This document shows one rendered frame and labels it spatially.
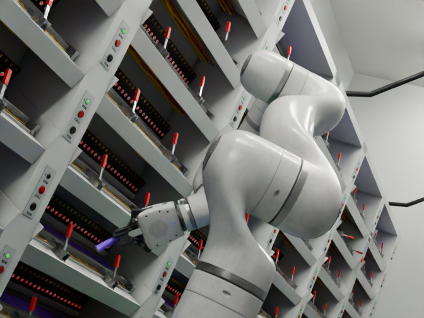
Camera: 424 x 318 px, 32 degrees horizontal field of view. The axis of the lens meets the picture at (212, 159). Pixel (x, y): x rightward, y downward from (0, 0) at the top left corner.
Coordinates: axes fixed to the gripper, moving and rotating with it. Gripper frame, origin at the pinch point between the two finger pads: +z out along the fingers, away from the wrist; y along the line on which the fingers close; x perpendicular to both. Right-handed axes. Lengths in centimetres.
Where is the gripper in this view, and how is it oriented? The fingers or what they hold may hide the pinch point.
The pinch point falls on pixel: (122, 237)
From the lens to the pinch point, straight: 188.4
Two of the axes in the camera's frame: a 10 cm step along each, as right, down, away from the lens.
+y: 3.1, 9.0, 3.0
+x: -1.3, -2.7, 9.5
